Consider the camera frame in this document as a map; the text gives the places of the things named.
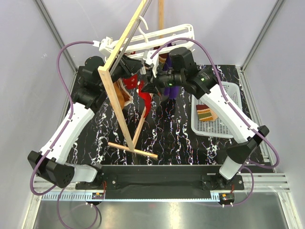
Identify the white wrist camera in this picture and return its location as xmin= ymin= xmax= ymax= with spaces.
xmin=92 ymin=37 xmax=113 ymax=57
xmin=142 ymin=50 xmax=159 ymax=76

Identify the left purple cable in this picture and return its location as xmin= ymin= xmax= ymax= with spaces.
xmin=29 ymin=40 xmax=103 ymax=229

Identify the wooden drying rack frame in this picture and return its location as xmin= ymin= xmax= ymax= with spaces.
xmin=97 ymin=0 xmax=165 ymax=160

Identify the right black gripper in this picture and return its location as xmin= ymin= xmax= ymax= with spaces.
xmin=141 ymin=63 xmax=184 ymax=97

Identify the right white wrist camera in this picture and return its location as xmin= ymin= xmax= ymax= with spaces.
xmin=142 ymin=50 xmax=159 ymax=76

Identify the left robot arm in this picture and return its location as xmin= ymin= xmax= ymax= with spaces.
xmin=28 ymin=56 xmax=107 ymax=189

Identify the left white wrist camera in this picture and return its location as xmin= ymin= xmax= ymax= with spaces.
xmin=92 ymin=37 xmax=113 ymax=57

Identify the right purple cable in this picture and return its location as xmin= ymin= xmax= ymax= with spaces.
xmin=150 ymin=38 xmax=280 ymax=207

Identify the purple cable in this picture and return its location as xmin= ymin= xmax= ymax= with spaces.
xmin=29 ymin=40 xmax=103 ymax=229
xmin=150 ymin=38 xmax=280 ymax=207

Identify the white perforated plastic basket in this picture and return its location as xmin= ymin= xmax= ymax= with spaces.
xmin=191 ymin=82 xmax=243 ymax=138

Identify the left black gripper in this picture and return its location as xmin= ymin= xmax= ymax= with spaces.
xmin=100 ymin=51 xmax=145 ymax=91

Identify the grey metal rack rod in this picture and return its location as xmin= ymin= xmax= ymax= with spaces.
xmin=108 ymin=0 xmax=152 ymax=75

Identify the orange sock with cream cuff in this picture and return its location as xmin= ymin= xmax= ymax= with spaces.
xmin=113 ymin=79 xmax=133 ymax=109

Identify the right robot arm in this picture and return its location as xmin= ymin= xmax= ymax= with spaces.
xmin=142 ymin=47 xmax=269 ymax=189

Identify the black marble pattern mat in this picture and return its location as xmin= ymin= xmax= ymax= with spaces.
xmin=67 ymin=89 xmax=234 ymax=165

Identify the white plastic clip hanger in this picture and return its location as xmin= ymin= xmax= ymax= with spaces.
xmin=113 ymin=16 xmax=195 ymax=60

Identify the purple sock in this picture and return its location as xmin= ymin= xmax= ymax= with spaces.
xmin=163 ymin=53 xmax=180 ymax=99

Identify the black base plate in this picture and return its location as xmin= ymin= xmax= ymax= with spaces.
xmin=76 ymin=165 xmax=249 ymax=202

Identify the red sock with cream cuff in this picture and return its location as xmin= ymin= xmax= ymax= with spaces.
xmin=122 ymin=74 xmax=138 ymax=90

